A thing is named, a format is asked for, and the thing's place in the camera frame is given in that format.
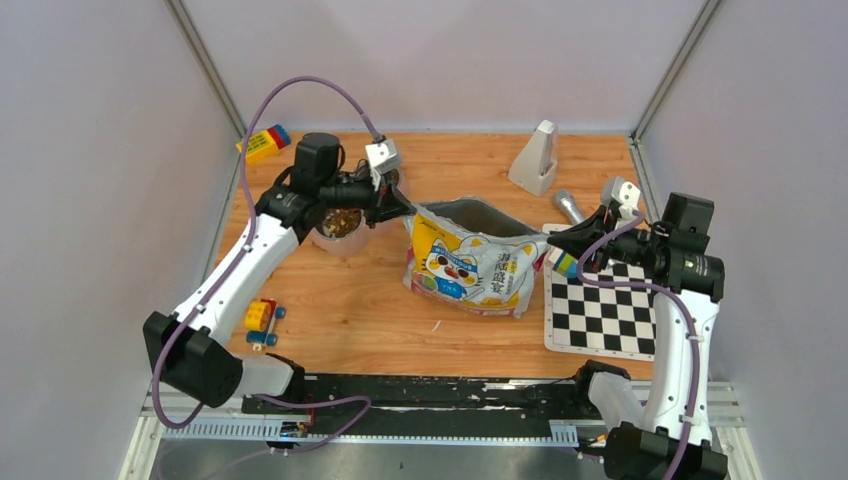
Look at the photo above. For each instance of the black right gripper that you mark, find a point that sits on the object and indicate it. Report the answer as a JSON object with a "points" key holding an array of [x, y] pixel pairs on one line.
{"points": [[577, 239]]}

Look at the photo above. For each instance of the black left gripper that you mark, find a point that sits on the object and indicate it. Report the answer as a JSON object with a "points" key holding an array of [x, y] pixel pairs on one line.
{"points": [[389, 202]]}

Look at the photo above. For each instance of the pet food bag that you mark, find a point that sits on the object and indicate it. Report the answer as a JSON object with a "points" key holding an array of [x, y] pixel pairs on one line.
{"points": [[470, 254]]}

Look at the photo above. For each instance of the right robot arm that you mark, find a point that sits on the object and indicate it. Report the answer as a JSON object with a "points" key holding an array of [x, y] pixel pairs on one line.
{"points": [[668, 436]]}

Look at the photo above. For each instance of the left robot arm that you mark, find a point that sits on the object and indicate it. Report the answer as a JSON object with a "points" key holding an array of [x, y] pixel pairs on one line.
{"points": [[187, 347]]}

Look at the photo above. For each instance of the green white blue blocks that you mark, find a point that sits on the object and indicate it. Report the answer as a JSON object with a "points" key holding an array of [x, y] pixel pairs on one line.
{"points": [[561, 263]]}

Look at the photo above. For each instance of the silver microphone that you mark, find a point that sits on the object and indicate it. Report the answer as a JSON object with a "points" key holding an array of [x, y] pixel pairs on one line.
{"points": [[566, 204]]}

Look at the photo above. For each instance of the steel bowl near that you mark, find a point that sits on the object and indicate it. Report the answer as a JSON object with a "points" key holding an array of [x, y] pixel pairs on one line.
{"points": [[339, 223]]}

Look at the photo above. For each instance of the pink double bowl stand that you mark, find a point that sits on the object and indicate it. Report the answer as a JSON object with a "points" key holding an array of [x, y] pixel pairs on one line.
{"points": [[344, 238]]}

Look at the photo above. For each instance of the white metronome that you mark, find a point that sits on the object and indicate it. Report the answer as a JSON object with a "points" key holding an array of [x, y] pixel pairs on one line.
{"points": [[534, 169]]}

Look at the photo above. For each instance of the checkerboard mat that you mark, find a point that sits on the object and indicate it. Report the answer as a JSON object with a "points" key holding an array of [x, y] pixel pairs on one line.
{"points": [[585, 319]]}

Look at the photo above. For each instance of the yellow red blue block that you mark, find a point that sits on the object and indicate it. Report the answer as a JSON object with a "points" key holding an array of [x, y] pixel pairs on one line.
{"points": [[263, 144]]}

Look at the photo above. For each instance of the yellow red toy block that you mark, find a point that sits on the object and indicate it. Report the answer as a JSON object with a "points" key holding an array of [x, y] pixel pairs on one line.
{"points": [[260, 319]]}

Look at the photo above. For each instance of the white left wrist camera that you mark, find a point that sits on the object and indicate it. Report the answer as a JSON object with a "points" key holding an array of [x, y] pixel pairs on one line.
{"points": [[382, 157]]}

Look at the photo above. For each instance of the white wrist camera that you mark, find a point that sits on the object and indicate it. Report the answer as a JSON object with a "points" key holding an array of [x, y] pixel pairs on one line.
{"points": [[621, 195], [382, 157]]}

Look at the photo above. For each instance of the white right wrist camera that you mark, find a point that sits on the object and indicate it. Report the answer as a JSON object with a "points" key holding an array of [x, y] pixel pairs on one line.
{"points": [[621, 195]]}

